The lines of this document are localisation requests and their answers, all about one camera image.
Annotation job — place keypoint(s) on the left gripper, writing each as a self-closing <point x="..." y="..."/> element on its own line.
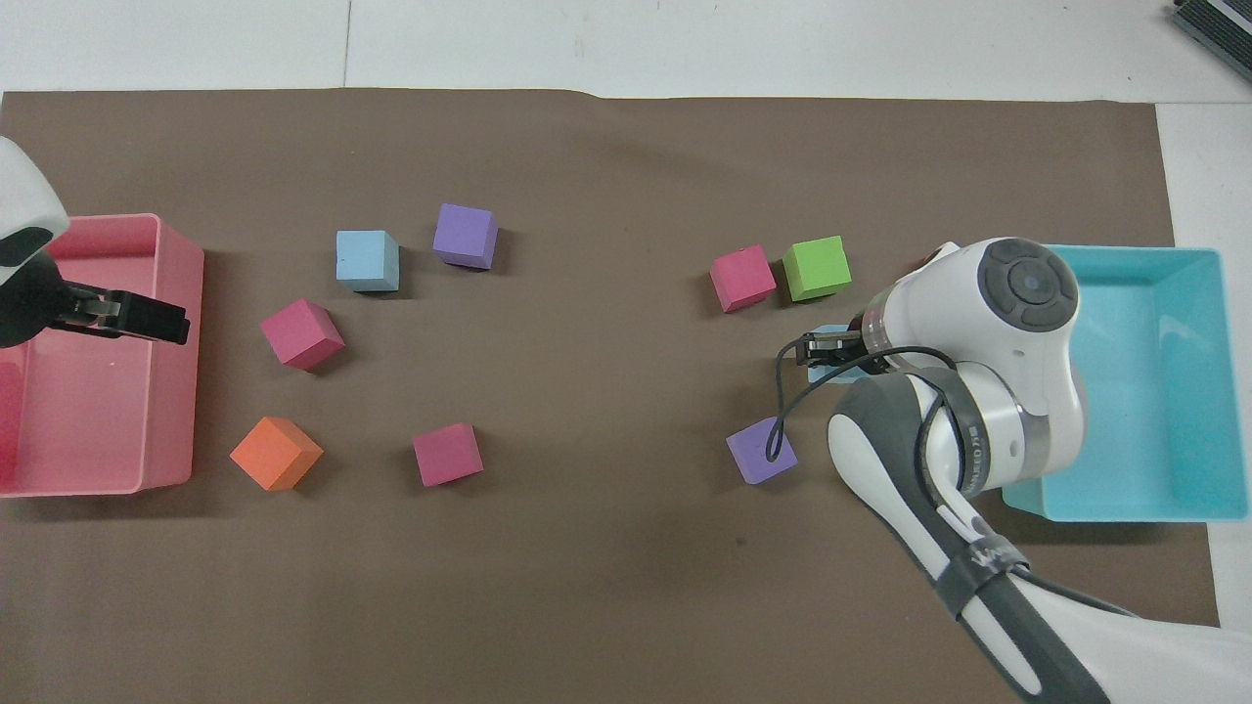
<point x="29" y="303"/>

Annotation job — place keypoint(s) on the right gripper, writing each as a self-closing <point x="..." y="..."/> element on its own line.
<point x="836" y="345"/>

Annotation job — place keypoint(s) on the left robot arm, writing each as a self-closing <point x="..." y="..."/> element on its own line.
<point x="24" y="191"/>

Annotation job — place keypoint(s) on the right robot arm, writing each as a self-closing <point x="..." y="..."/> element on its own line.
<point x="1017" y="391"/>

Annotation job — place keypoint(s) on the light blue foam block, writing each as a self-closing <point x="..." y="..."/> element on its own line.
<point x="839" y="374"/>
<point x="367" y="262"/>

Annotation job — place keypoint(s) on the green foam block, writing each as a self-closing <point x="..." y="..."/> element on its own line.
<point x="816" y="268"/>

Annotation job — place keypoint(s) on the magenta foam block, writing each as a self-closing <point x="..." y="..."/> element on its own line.
<point x="741" y="279"/>
<point x="447" y="456"/>
<point x="301" y="334"/>

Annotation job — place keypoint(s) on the pink plastic bin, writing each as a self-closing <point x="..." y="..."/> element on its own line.
<point x="98" y="420"/>

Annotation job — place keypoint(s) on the purple foam block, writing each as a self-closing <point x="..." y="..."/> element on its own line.
<point x="758" y="460"/>
<point x="465" y="237"/>

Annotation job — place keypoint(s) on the orange foam block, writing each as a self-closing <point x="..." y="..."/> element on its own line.
<point x="276" y="454"/>

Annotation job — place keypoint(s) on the cyan plastic bin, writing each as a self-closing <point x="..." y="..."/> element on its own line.
<point x="1154" y="391"/>

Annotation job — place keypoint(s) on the black stand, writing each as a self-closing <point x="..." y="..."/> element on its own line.
<point x="1218" y="22"/>

